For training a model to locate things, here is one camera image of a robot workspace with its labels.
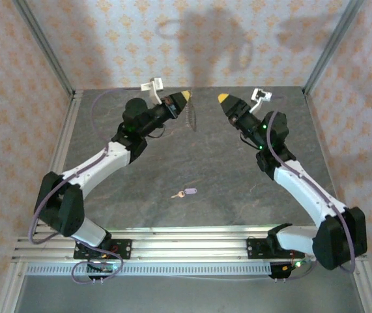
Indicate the brass key with purple tag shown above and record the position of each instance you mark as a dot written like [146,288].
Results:
[190,191]

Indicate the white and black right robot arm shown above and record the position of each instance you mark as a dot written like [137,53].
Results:
[306,192]

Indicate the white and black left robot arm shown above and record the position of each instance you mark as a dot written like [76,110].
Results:
[88,169]

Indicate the controller board with green LED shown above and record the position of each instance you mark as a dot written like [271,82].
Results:
[105,268]
[294,264]

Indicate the grey metal panel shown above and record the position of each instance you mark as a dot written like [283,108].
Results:
[189,296]

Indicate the aluminium side rail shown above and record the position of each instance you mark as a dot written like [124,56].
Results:
[71,111]

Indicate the aluminium frame post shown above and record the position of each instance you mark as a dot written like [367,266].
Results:
[332,45]
[42,45]
[368,290]
[9,290]

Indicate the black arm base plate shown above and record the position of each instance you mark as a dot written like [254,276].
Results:
[123,249]
[254,249]

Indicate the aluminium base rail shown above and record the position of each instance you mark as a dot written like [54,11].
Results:
[189,249]

